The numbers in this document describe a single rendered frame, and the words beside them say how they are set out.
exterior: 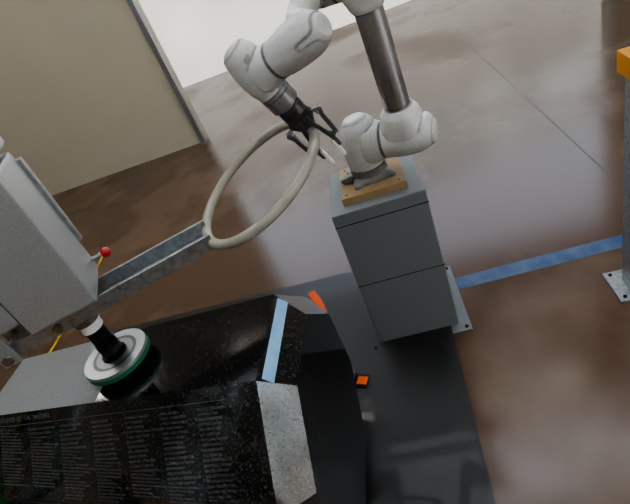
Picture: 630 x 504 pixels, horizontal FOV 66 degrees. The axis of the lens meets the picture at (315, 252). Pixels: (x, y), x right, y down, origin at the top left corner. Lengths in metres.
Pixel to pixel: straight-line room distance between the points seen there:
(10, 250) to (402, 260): 1.48
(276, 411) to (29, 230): 0.79
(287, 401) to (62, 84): 5.81
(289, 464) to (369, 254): 1.03
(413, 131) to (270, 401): 1.12
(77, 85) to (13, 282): 5.37
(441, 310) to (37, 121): 5.82
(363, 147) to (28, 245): 1.24
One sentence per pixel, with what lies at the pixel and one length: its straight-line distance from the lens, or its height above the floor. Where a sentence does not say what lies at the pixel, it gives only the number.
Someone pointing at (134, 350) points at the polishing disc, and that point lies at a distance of 1.67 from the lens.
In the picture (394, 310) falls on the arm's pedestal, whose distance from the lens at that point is 2.36.
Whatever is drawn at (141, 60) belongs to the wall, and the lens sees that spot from 6.33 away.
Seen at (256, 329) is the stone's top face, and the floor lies 0.87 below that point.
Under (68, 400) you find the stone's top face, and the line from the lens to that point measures 1.80.
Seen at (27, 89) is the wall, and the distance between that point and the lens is 7.01.
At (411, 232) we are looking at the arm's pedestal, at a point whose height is 0.62.
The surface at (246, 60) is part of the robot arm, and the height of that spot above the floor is 1.58.
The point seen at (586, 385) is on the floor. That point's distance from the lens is 2.25.
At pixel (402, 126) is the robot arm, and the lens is 1.92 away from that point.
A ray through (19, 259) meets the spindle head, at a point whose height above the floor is 1.38.
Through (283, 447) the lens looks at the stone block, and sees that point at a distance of 1.42.
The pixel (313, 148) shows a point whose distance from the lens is 1.36.
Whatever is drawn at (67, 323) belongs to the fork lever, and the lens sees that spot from 1.58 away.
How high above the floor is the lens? 1.81
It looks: 33 degrees down
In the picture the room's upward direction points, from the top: 24 degrees counter-clockwise
